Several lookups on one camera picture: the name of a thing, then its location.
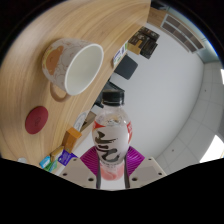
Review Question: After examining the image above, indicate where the white green brochure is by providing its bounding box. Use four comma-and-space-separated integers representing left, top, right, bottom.
112, 42, 129, 68

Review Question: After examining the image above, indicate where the dark brown carton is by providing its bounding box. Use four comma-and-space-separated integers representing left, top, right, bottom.
129, 26, 159, 59

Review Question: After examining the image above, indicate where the orange cardboard box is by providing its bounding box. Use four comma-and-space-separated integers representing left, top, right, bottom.
63, 128, 83, 153

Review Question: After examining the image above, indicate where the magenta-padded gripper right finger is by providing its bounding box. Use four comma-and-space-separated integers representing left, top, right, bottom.
123, 146, 168, 190

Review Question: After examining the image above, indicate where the wooden cabinet with glass doors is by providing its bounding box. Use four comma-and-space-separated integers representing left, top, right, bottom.
146, 6, 205, 54

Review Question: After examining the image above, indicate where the black padded office chair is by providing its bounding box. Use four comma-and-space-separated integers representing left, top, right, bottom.
114, 54, 139, 80

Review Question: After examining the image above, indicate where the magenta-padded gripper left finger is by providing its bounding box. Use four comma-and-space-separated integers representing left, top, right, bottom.
58, 146, 102, 190

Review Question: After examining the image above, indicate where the clear drink bottle black cap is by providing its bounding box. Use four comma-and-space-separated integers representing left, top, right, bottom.
91, 89, 134, 182

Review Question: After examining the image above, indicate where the small light blue box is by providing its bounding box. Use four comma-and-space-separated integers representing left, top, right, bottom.
39, 155, 52, 169

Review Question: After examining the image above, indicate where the flat round red coaster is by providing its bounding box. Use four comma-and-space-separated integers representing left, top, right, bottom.
24, 105, 50, 135

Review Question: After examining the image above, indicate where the white mug with bear print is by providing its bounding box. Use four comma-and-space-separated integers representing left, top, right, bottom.
41, 37, 105, 103

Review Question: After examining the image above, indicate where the tan cardboard box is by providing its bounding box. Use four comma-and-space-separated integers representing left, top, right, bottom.
127, 40, 143, 56

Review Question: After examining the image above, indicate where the purple standing pouch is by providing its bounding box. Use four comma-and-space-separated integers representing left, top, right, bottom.
57, 149, 78, 167

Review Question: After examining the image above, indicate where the tan snack packet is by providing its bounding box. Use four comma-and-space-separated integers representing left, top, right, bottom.
49, 145, 65, 163

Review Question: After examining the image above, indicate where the small white round object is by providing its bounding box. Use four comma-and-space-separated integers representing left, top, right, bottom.
16, 157, 29, 165

